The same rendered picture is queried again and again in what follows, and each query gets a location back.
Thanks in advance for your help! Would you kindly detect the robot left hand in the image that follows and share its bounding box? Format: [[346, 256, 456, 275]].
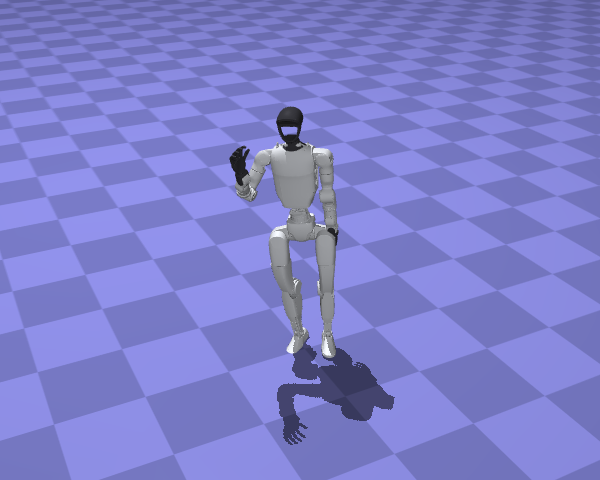
[[327, 228, 339, 245]]

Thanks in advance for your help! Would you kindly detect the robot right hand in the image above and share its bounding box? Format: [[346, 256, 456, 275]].
[[230, 146, 250, 186]]

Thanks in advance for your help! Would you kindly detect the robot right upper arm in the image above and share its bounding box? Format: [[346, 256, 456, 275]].
[[243, 149, 273, 202]]

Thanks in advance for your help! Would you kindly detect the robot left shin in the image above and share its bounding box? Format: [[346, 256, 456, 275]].
[[320, 291, 334, 337]]

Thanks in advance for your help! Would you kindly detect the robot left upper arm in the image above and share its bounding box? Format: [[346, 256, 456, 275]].
[[312, 148, 334, 203]]

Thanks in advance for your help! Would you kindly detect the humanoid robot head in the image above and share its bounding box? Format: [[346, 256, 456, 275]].
[[276, 107, 307, 151]]

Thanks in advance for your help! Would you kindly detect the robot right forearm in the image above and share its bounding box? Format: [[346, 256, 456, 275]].
[[235, 174, 251, 198]]

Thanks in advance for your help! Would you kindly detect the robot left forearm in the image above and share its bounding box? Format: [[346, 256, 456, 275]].
[[322, 190, 338, 233]]

